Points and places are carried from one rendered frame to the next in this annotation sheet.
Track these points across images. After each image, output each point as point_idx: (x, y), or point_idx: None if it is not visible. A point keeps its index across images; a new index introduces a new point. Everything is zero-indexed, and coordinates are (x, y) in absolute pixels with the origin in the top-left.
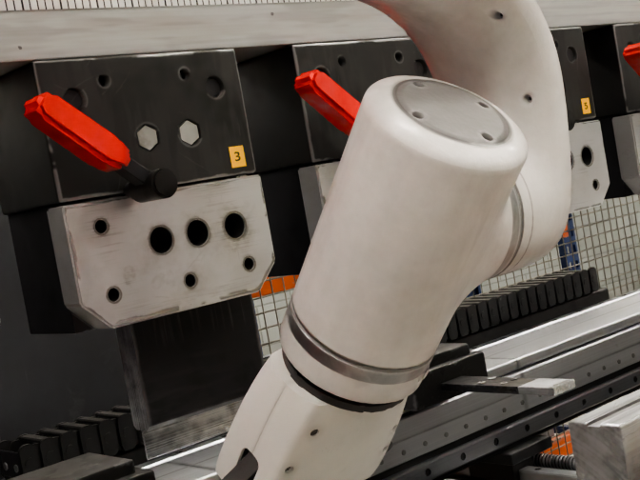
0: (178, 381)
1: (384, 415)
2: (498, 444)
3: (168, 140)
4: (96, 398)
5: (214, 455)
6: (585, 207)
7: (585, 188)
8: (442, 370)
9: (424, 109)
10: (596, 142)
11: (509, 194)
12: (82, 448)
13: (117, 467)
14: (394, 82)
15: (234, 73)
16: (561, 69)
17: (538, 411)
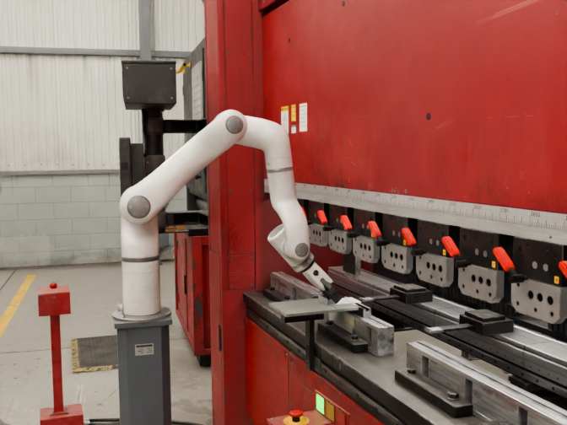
0: (346, 265)
1: (308, 277)
2: (509, 369)
3: (338, 221)
4: None
5: (455, 309)
6: (398, 271)
7: (399, 266)
8: (468, 320)
9: (274, 229)
10: (404, 255)
11: (274, 244)
12: (456, 292)
13: (404, 289)
14: (281, 224)
15: (346, 212)
16: (400, 228)
17: (531, 373)
